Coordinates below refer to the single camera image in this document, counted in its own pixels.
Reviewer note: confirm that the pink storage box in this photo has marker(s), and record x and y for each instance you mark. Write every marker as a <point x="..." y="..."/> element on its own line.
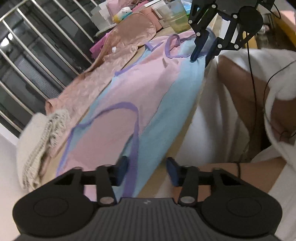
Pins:
<point x="150" y="18"/>

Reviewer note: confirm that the pink quilted jacket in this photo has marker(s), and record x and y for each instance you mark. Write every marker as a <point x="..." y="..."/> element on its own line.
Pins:
<point x="120" y="46"/>

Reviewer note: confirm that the metal window grille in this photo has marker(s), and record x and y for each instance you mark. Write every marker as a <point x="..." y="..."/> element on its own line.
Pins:
<point x="34" y="58"/>

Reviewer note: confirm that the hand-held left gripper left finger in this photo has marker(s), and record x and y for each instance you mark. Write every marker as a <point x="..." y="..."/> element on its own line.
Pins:
<point x="121" y="171"/>

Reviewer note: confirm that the person's left leg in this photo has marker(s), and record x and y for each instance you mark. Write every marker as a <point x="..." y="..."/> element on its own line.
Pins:
<point x="219" y="168"/>

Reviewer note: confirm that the pink blue sleeveless top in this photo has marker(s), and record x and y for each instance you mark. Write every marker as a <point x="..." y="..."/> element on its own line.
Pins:
<point x="148" y="92"/>

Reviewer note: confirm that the cream knit blanket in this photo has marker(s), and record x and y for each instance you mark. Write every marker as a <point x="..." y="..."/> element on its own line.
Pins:
<point x="34" y="139"/>

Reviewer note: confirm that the person's leg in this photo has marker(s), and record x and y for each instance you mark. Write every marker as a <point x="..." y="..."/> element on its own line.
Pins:
<point x="238" y="85"/>
<point x="219" y="168"/>

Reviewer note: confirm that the clear plastic container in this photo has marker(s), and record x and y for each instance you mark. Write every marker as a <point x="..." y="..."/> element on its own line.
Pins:
<point x="177" y="20"/>

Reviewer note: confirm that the pink pouch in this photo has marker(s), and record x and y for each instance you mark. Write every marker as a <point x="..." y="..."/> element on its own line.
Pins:
<point x="114" y="5"/>

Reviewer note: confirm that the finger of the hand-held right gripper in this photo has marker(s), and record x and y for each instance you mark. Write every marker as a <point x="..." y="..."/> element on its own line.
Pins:
<point x="229" y="44"/>
<point x="200" y="44"/>

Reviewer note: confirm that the magenta box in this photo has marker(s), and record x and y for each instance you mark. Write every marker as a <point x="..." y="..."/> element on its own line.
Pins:
<point x="98" y="47"/>

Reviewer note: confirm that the person's right leg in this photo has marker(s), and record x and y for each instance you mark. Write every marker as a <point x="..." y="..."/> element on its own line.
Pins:
<point x="238" y="85"/>

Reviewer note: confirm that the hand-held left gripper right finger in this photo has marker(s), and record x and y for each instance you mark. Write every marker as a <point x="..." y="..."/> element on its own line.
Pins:
<point x="173" y="171"/>

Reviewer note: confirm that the white alpaca plush toy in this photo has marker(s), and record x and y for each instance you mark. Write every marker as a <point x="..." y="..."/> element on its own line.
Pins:
<point x="123" y="13"/>

